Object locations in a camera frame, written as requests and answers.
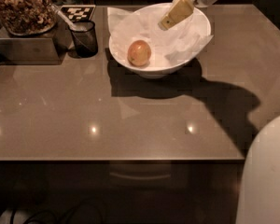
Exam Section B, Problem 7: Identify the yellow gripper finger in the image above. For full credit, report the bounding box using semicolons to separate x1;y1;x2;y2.
158;0;194;31

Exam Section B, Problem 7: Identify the red yellow apple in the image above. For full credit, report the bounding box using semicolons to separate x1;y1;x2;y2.
127;40;151;67

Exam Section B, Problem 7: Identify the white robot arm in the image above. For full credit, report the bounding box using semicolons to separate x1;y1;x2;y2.
159;0;280;224

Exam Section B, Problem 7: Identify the white paper sheet in bowl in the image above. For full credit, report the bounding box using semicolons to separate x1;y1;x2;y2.
106;5;215;68

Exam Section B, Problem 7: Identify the white ceramic bowl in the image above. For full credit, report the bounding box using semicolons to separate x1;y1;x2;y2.
107;2;212;79

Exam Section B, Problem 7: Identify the black mesh cup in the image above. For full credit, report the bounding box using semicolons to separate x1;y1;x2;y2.
69;21;98;58

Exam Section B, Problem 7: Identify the white plastic spoon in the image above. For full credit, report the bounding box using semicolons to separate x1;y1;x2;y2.
50;4;82;31

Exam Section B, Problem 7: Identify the black white marker tag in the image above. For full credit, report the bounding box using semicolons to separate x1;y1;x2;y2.
61;5;95;22

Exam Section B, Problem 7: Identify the grey metal box stand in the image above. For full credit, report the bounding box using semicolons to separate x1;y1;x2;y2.
0;23;72;65

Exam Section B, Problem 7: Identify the black floor cable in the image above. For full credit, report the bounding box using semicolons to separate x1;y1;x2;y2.
8;196;106;224

